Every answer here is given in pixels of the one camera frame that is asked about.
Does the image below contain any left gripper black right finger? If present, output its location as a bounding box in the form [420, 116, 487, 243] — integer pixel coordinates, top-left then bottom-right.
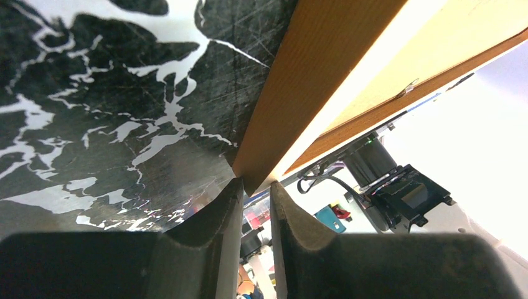
[270, 182, 521, 298]

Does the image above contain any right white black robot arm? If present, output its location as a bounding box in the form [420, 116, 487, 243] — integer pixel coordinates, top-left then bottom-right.
[297, 132, 527, 274]

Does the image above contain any wooden picture frame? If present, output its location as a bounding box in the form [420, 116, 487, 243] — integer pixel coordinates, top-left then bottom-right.
[232, 1, 527, 195]

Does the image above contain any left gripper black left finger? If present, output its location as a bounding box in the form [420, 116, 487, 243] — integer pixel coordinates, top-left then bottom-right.
[1, 178, 243, 298]

